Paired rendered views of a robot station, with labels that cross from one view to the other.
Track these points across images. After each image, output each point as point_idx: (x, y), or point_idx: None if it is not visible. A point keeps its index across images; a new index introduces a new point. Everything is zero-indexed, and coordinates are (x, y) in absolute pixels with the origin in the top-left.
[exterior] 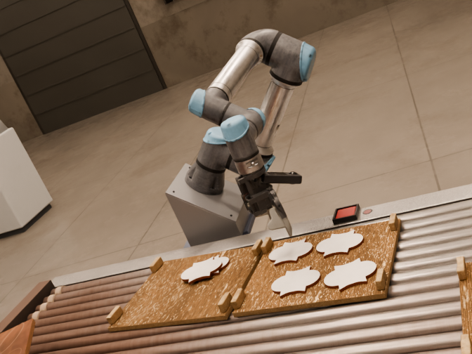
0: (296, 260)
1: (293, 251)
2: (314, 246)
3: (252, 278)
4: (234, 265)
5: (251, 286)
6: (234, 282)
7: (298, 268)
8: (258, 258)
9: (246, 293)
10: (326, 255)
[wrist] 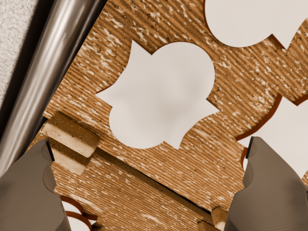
0: (216, 107)
1: (169, 96)
2: (190, 37)
3: (173, 185)
4: (89, 193)
5: (198, 194)
6: (150, 206)
7: (242, 114)
8: (102, 156)
9: (210, 203)
10: (291, 38)
